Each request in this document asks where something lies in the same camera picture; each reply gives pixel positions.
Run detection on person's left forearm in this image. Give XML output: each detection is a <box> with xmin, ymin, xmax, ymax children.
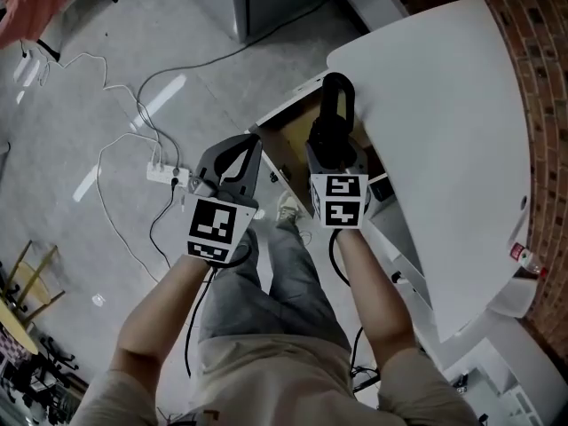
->
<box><xmin>109</xmin><ymin>251</ymin><xmax>215</xmax><ymax>375</ymax></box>

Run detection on pink cloth on chair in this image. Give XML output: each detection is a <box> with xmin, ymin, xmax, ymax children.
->
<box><xmin>0</xmin><ymin>0</ymin><xmax>92</xmax><ymax>51</ymax></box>

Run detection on black floor cable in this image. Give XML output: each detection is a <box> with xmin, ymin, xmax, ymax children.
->
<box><xmin>147</xmin><ymin>178</ymin><xmax>184</xmax><ymax>271</ymax></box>

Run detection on person's right shoe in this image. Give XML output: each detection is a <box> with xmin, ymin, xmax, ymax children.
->
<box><xmin>275</xmin><ymin>192</ymin><xmax>306</xmax><ymax>225</ymax></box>

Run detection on person's grey trousers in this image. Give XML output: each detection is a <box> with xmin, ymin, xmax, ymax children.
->
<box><xmin>197</xmin><ymin>220</ymin><xmax>352</xmax><ymax>352</ymax></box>

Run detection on person's right forearm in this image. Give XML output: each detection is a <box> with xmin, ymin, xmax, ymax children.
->
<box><xmin>335</xmin><ymin>227</ymin><xmax>419</xmax><ymax>370</ymax></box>

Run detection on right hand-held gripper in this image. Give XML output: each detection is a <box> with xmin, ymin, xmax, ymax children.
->
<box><xmin>304</xmin><ymin>141</ymin><xmax>371</xmax><ymax>231</ymax></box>

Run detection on looped white floor cable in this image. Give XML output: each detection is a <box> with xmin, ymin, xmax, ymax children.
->
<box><xmin>94</xmin><ymin>130</ymin><xmax>179</xmax><ymax>284</ymax></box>

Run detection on small white power strip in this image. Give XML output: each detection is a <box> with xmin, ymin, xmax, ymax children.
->
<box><xmin>12</xmin><ymin>52</ymin><xmax>42</xmax><ymax>89</ymax></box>

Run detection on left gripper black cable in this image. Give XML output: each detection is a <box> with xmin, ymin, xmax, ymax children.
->
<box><xmin>183</xmin><ymin>241</ymin><xmax>255</xmax><ymax>379</ymax></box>

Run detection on white desk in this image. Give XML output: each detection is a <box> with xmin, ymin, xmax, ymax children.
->
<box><xmin>326</xmin><ymin>0</ymin><xmax>540</xmax><ymax>372</ymax></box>

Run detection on grey metal cabinet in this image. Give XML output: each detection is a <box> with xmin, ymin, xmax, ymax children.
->
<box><xmin>227</xmin><ymin>0</ymin><xmax>335</xmax><ymax>44</ymax></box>

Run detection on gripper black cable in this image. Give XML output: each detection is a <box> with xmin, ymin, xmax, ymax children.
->
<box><xmin>183</xmin><ymin>241</ymin><xmax>255</xmax><ymax>379</ymax></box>
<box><xmin>327</xmin><ymin>228</ymin><xmax>383</xmax><ymax>383</ymax></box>

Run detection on clear bottle red cap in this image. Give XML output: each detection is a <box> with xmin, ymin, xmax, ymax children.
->
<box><xmin>508</xmin><ymin>241</ymin><xmax>549</xmax><ymax>279</ymax></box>

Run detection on yellow wooden stool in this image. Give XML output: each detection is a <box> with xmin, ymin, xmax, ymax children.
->
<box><xmin>0</xmin><ymin>239</ymin><xmax>67</xmax><ymax>328</ymax></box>

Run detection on long white floor cable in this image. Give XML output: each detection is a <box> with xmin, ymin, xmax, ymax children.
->
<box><xmin>38</xmin><ymin>52</ymin><xmax>162</xmax><ymax>164</ymax></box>

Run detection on wooden drawer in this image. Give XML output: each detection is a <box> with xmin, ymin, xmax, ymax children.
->
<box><xmin>245</xmin><ymin>75</ymin><xmax>391</xmax><ymax>222</ymax></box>

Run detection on grey floor cable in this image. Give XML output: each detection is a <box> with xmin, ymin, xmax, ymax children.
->
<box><xmin>134</xmin><ymin>0</ymin><xmax>330</xmax><ymax>170</ymax></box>

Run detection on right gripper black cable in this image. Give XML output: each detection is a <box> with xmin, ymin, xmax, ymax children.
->
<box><xmin>327</xmin><ymin>228</ymin><xmax>383</xmax><ymax>383</ymax></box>

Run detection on white power strip with plugs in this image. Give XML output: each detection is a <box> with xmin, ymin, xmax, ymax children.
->
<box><xmin>146</xmin><ymin>161</ymin><xmax>193</xmax><ymax>186</ymax></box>

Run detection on white plastic bin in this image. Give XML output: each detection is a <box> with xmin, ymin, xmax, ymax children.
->
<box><xmin>486</xmin><ymin>276</ymin><xmax>539</xmax><ymax>320</ymax></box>

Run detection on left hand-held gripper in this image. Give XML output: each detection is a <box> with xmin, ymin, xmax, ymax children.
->
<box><xmin>184</xmin><ymin>133</ymin><xmax>264</xmax><ymax>266</ymax></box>

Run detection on person's beige shirt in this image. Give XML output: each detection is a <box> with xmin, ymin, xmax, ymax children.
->
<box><xmin>70</xmin><ymin>334</ymin><xmax>483</xmax><ymax>426</ymax></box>

